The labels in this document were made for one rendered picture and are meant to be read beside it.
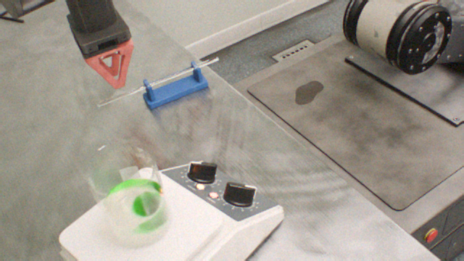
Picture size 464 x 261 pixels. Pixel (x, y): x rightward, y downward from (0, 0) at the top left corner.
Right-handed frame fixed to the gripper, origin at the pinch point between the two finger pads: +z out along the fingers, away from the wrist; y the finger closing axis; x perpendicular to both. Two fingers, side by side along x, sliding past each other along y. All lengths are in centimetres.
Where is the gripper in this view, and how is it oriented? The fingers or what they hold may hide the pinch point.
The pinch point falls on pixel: (114, 77)
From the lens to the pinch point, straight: 72.0
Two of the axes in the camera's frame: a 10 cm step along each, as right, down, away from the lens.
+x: 8.9, -3.8, 2.6
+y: 4.4, 5.5, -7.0
